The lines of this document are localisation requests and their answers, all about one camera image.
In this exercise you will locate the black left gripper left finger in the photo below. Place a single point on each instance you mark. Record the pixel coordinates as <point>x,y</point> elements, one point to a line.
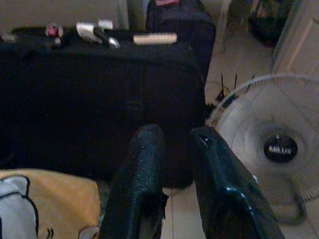
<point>139,174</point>

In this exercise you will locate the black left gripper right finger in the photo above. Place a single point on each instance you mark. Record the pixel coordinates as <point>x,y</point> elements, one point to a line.
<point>224,189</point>

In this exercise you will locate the yellow cartoon print blanket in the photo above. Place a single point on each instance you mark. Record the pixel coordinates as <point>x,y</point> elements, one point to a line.
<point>62,196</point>

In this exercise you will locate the white MILUX floor fan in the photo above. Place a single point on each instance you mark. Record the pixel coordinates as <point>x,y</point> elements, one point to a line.
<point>271,112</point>

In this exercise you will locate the black antenna device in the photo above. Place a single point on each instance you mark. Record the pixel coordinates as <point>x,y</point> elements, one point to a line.
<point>221,94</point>

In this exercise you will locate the large black fabric suitcase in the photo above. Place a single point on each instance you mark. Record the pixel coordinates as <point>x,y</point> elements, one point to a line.
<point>74,104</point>

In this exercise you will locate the small black fabric suitcase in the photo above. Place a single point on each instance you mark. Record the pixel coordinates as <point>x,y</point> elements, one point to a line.
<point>184,27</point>

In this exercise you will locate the white panel door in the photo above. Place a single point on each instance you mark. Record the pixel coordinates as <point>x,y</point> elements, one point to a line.
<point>301,42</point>

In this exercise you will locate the small pink red object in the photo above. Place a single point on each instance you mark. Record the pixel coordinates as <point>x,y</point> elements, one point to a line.
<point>53,31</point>

